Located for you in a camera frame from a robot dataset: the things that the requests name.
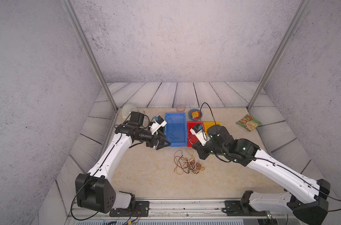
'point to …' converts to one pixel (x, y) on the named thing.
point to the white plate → (127, 109)
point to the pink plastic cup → (180, 108)
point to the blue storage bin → (176, 129)
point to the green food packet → (248, 122)
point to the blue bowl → (194, 109)
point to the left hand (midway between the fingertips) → (168, 140)
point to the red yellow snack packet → (196, 115)
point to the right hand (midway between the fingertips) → (193, 146)
